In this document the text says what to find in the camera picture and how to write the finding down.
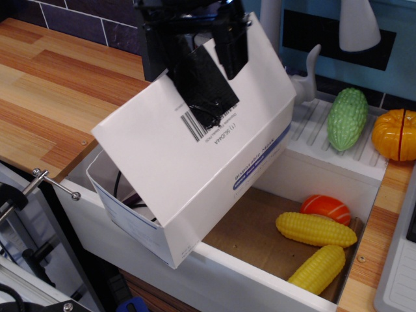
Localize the yellow toy corn upper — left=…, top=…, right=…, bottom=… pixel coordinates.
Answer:
left=276, top=212, right=358, bottom=248

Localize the blue clamp handle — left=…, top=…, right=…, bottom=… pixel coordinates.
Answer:
left=116, top=297, right=148, bottom=312

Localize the blue toy panel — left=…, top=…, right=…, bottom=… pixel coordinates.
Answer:
left=279, top=1, right=415, bottom=100

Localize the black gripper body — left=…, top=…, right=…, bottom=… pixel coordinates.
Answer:
left=133, top=1, right=247, bottom=34

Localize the black cable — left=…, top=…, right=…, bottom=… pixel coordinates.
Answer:
left=113, top=169, right=159, bottom=225

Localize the white cone lamp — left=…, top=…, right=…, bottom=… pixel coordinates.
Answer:
left=339, top=0, right=381, bottom=53

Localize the white toy sink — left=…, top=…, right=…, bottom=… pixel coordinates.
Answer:
left=57, top=86, right=387, bottom=311

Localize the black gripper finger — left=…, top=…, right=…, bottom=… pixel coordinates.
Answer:
left=142, top=24, right=194, bottom=81
left=212, top=14, right=248, bottom=80

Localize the white cardboard mask box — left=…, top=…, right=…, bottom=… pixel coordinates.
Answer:
left=86, top=14, right=296, bottom=268

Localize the orange toy pumpkin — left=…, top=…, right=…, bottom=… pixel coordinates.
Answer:
left=372, top=109, right=415, bottom=161

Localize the metal black clamp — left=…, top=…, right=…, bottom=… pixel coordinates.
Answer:
left=1, top=171, right=86, bottom=300

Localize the yellow toy corn lower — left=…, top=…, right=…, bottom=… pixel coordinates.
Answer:
left=287, top=245, right=346, bottom=295

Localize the green toy bitter gourd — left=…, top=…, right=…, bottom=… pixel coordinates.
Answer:
left=327, top=88, right=369, bottom=151

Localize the grey toy faucet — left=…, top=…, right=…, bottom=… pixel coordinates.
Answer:
left=259, top=0, right=322, bottom=105

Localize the yellow toy corn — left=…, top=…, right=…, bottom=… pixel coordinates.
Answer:
left=276, top=212, right=358, bottom=248
left=287, top=245, right=346, bottom=295

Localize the grey appliance at right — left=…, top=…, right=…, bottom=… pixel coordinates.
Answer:
left=374, top=171, right=415, bottom=311

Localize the purple stick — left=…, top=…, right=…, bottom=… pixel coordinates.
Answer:
left=123, top=193, right=141, bottom=206

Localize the orange toy salmon piece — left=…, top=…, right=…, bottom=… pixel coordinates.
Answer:
left=300, top=194, right=351, bottom=226

